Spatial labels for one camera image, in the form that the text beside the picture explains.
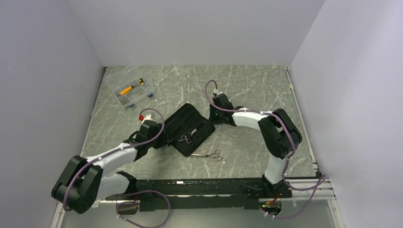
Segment black zippered tool case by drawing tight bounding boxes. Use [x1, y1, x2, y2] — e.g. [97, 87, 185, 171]
[164, 103, 215, 157]

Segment silver hair cutting scissors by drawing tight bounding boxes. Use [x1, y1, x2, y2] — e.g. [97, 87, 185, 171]
[178, 128, 198, 144]

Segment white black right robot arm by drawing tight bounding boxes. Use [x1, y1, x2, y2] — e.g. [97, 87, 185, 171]
[209, 92, 302, 197]

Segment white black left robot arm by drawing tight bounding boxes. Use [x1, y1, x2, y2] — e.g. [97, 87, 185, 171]
[51, 120, 165, 214]

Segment silver thinning scissors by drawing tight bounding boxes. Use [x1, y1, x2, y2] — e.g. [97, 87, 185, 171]
[190, 149, 223, 161]

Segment clear plastic organizer box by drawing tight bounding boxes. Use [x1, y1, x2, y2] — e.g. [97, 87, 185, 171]
[104, 66, 155, 109]

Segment small black yellow tool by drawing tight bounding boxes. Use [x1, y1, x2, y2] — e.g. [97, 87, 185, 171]
[138, 78, 145, 86]

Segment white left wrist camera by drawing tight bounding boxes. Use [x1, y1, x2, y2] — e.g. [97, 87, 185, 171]
[138, 113, 156, 124]

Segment yellow handled screwdriver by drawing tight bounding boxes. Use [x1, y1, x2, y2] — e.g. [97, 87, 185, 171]
[119, 85, 134, 95]

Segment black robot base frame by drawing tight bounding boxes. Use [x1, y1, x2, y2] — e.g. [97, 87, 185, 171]
[106, 178, 292, 212]

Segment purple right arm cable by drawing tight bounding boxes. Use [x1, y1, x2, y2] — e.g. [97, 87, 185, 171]
[204, 79, 327, 220]

